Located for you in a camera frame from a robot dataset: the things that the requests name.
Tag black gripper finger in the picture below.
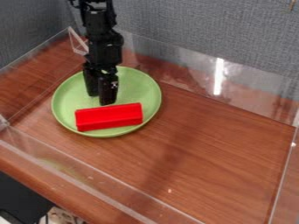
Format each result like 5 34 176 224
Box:
83 62 99 96
97 73 117 106

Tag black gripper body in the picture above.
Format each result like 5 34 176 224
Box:
68 0 124 74

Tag green round plate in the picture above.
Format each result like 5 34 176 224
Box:
51 66 163 137

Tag red rectangular block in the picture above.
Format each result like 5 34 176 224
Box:
75 103 144 131

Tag white power strip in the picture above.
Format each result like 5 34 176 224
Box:
48 206 87 224

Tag clear acrylic corner bracket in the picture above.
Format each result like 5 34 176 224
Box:
68 26 89 56

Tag clear acrylic enclosure walls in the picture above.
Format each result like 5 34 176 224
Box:
0 31 299 224

